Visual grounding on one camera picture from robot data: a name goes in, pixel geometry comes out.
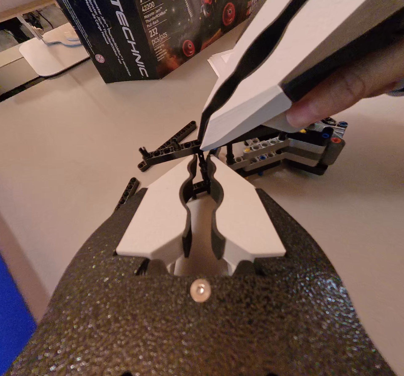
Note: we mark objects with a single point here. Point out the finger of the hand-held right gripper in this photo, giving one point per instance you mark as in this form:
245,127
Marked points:
262,13
315,45

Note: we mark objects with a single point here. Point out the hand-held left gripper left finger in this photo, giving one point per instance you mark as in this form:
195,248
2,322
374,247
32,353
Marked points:
148,224

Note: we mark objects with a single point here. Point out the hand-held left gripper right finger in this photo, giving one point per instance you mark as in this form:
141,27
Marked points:
249,224

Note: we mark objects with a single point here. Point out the long black pinned brick beam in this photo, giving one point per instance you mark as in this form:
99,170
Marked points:
167,157

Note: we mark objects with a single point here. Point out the grey black toy brick chassis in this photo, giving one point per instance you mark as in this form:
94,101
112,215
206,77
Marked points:
303,157

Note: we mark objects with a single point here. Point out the person's right hand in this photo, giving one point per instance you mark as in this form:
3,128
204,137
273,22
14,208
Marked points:
341,95

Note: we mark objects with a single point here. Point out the short black brick beam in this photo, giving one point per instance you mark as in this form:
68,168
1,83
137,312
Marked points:
127,193

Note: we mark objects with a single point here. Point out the white instruction booklet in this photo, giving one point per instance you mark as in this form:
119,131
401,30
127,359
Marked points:
221,64

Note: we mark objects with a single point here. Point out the black toy set box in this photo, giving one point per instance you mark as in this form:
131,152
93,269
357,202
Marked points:
126,35

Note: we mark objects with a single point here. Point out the white stand base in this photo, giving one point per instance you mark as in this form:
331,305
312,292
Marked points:
50,57

